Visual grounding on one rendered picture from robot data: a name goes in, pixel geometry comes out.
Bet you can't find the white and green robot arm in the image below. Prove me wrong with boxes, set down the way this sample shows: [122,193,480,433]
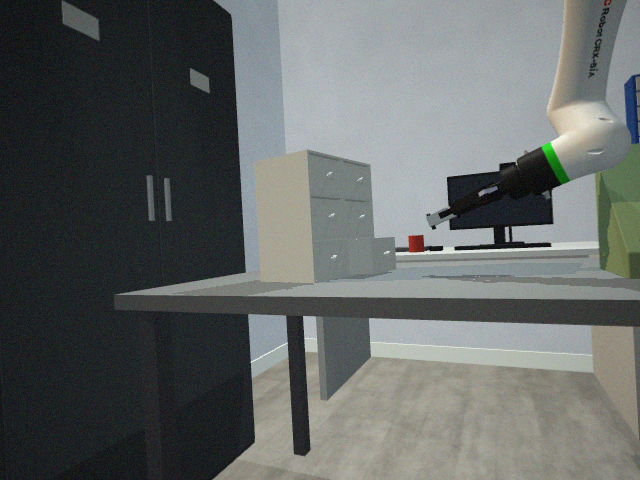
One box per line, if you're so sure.
[517,0,632,200]

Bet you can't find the small beige chest of grey drawers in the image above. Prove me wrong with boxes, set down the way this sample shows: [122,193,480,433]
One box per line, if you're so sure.
[254,149,374,283]

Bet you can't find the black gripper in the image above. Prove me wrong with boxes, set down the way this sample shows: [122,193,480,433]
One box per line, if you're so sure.
[426,165,530,227]

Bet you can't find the grey drawer front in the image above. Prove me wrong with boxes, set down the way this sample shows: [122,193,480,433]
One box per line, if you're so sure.
[348,237,396,274]
[311,198,345,237]
[345,201,373,235]
[309,155,343,196]
[314,240,348,280]
[343,162,371,199]

